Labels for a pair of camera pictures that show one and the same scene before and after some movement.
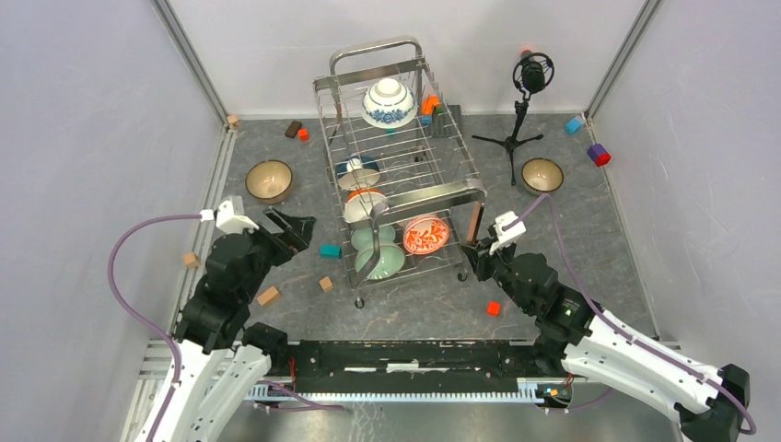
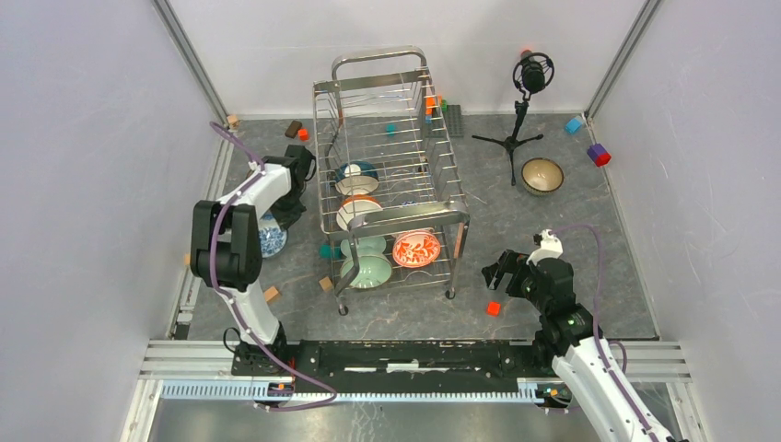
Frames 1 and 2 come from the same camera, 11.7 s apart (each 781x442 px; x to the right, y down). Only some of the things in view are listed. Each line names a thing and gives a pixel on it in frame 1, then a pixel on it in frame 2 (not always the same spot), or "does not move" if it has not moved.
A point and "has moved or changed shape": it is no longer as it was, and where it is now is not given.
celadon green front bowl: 391,260 -> 373,271
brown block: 293,128 does not move
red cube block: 494,308 does not move
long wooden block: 266,295 does not move
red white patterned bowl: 425,234 -> 415,248
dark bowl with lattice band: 542,176 does not move
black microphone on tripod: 531,74 does not move
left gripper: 296,234 -> 286,218
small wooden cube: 326,284 does not move
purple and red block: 599,155 does not move
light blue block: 573,124 does not move
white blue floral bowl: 389,103 has moved or changed shape
